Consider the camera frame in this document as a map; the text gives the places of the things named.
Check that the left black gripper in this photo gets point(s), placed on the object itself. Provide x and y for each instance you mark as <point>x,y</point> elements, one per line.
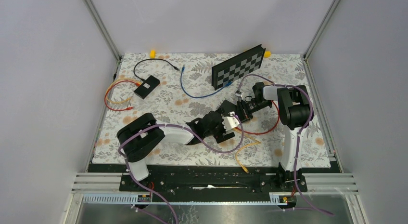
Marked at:
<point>220,137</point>

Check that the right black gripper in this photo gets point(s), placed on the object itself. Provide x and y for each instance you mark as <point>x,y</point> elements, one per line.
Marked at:
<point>243,114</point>

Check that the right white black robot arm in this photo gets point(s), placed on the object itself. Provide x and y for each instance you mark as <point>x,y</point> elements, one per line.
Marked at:
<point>295,113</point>

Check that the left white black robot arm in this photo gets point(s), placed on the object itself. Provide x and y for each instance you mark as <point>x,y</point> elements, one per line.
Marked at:
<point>141,136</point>

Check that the floral patterned table mat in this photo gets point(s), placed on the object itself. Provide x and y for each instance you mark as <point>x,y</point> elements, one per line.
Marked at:
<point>186,93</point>

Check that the black white checkerboard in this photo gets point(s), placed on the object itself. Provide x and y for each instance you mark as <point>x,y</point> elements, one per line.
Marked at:
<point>236,67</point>

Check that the right yellow corner clip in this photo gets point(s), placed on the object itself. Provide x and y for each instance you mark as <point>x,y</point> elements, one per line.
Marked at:
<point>267,54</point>

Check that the yellow corner clip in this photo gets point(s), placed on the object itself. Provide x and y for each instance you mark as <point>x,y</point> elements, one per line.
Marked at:
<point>152,54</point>
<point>267,54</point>

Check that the small black adapter box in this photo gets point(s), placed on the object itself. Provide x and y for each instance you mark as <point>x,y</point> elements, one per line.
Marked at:
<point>147,87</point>

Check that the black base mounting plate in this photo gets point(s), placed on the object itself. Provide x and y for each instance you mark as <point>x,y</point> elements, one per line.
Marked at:
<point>191,183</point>

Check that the left yellow corner clip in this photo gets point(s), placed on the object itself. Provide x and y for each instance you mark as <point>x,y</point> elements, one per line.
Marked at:
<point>152,54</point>

